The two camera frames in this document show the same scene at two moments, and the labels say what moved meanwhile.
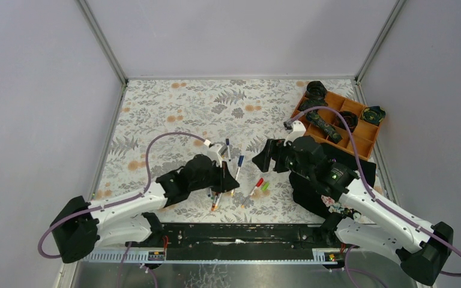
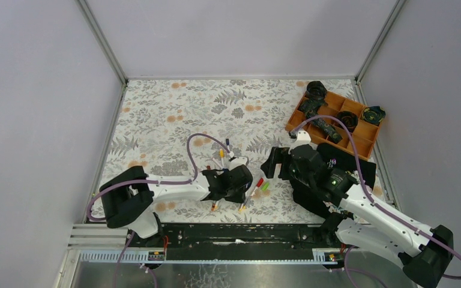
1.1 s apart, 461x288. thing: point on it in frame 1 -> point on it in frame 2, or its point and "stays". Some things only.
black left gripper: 222,177 -> 235,184
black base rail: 240,241 stays
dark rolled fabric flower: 316,90 stays
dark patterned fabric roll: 314,119 stays
